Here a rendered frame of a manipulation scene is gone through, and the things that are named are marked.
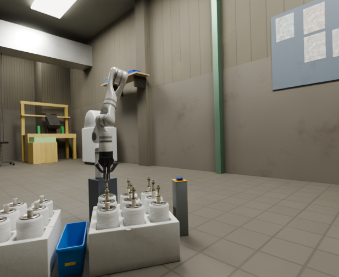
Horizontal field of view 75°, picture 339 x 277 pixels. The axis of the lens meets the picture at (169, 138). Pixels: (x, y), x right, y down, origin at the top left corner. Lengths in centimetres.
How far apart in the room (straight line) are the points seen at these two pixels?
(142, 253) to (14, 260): 48
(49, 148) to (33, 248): 568
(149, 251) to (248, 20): 329
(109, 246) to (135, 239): 11
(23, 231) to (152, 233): 51
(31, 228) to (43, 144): 560
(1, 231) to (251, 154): 291
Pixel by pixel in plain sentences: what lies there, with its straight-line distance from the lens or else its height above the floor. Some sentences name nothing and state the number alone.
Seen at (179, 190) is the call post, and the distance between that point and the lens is 129.
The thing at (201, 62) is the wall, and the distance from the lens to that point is 396.
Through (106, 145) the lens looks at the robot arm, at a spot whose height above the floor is 53.
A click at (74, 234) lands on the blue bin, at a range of 139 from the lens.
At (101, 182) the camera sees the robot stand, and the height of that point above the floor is 29.
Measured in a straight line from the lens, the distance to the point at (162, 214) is 107.
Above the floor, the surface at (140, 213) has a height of 23.
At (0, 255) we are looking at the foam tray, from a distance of 111.
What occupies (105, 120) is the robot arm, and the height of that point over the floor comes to 66.
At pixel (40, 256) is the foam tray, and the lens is 109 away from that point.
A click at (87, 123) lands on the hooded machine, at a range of 556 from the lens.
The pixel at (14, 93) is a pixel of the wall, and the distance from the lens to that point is 879.
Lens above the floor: 56
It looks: level
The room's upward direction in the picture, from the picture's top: 2 degrees counter-clockwise
